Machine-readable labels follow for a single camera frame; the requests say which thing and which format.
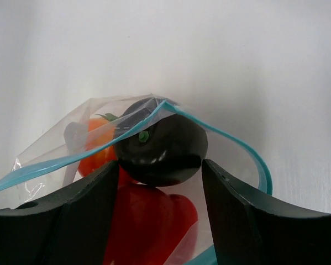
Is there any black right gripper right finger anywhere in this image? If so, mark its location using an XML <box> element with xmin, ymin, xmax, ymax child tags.
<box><xmin>202</xmin><ymin>160</ymin><xmax>331</xmax><ymax>264</ymax></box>

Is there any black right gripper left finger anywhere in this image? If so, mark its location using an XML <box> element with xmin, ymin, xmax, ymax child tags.
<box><xmin>0</xmin><ymin>162</ymin><xmax>119</xmax><ymax>264</ymax></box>

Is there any red fake pepper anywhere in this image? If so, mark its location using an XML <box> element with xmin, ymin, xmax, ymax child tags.
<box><xmin>103</xmin><ymin>168</ymin><xmax>198</xmax><ymax>264</ymax></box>

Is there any clear zip top bag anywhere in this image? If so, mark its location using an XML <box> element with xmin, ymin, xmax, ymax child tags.
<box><xmin>0</xmin><ymin>95</ymin><xmax>272</xmax><ymax>264</ymax></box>

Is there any yellow fake bell pepper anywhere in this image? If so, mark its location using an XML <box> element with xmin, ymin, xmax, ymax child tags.
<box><xmin>78</xmin><ymin>113</ymin><xmax>118</xmax><ymax>177</ymax></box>

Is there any black fake food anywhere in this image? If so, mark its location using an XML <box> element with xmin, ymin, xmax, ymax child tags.
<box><xmin>114</xmin><ymin>97</ymin><xmax>209</xmax><ymax>188</ymax></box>

